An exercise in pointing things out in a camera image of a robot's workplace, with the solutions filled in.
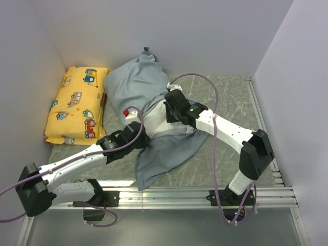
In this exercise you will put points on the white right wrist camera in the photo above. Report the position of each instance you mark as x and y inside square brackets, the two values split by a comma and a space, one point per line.
[171, 87]

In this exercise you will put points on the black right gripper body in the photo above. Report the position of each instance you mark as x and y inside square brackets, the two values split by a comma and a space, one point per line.
[172, 115]

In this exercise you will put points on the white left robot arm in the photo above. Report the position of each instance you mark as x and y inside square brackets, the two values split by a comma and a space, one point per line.
[41, 187]

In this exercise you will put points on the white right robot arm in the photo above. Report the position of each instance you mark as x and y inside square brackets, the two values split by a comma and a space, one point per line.
[254, 147]

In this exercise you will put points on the aluminium mounting rail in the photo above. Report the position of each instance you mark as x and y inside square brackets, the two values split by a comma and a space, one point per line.
[193, 198]

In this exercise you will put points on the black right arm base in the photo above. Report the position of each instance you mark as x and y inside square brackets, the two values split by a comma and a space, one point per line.
[229, 199]

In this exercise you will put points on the white pillow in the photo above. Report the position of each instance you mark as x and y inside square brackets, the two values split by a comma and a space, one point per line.
[156, 124]

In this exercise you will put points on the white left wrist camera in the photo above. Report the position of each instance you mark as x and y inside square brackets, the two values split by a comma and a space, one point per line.
[131, 115]

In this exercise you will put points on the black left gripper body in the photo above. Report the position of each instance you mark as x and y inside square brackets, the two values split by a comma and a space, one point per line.
[142, 144]

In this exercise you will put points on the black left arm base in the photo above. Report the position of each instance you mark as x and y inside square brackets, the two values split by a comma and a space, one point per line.
[96, 209]

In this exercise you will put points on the grey striped pillowcase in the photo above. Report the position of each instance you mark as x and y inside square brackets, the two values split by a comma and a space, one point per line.
[142, 83]

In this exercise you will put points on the yellow car-print pillow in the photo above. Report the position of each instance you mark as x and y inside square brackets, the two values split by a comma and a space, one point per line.
[77, 112]

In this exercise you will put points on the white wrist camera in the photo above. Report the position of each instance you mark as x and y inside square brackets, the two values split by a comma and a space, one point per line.
[131, 115]
[171, 87]

